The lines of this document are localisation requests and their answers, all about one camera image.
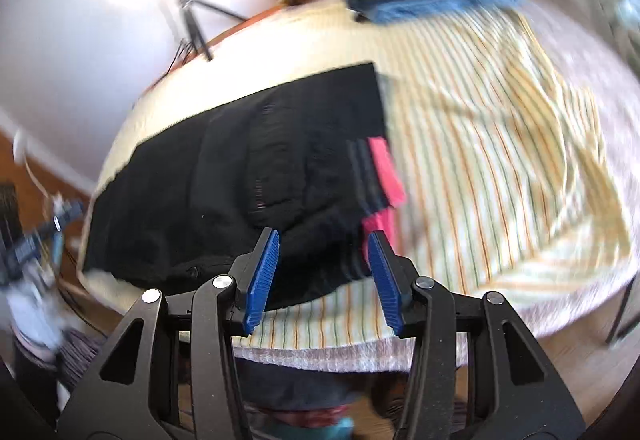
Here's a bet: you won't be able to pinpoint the person's zebra striped clothing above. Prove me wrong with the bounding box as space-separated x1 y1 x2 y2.
55 327 116 396

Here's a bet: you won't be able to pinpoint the blue folded jeans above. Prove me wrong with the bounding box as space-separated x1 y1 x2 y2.
360 0 526 23

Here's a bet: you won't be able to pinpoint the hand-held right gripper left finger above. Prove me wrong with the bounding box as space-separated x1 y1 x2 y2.
55 227 281 440

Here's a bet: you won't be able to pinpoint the black tripod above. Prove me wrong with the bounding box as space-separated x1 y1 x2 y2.
160 0 248 63

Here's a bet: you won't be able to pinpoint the wooden bed frame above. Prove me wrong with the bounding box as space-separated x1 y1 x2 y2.
130 2 301 108

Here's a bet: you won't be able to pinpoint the black pants with pink stripe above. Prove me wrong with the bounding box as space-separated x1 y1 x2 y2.
80 62 408 311

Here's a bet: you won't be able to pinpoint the white fuzzy blanket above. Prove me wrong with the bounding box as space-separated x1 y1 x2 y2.
235 0 640 373

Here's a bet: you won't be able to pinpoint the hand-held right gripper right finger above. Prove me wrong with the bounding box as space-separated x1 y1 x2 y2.
367 230 586 440

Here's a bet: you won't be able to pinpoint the black metal chair leg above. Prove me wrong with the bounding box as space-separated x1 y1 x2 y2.
605 277 638 346

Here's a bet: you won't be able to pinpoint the dark cloth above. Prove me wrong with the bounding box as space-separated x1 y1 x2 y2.
235 360 376 418

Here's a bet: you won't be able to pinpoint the striped bed sheet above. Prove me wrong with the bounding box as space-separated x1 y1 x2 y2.
235 2 636 351

